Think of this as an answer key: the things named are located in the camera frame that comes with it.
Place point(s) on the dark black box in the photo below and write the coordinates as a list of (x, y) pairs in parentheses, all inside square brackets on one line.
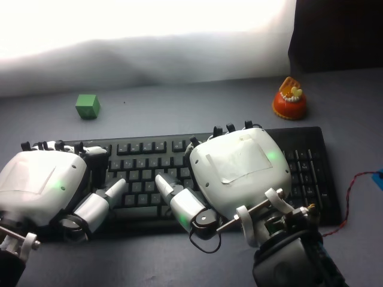
[(338, 33)]

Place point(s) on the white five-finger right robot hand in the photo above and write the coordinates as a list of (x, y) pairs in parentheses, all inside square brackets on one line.
[(239, 161)]

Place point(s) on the grey table cloth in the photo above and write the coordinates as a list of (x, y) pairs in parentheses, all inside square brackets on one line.
[(167, 263)]

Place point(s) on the white backdrop cloth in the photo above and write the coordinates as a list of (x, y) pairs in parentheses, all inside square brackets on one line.
[(125, 51)]

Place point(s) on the blue plastic piece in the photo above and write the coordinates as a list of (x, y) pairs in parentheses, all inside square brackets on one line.
[(378, 179)]

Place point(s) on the orange toy cake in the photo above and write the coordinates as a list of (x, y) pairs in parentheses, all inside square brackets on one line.
[(289, 103)]

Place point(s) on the black computer keyboard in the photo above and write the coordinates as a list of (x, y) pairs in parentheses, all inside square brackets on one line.
[(143, 167)]

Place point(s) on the green cube block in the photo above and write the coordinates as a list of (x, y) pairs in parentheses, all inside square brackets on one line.
[(87, 106)]

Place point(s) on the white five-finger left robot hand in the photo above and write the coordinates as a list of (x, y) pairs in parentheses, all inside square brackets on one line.
[(36, 182)]

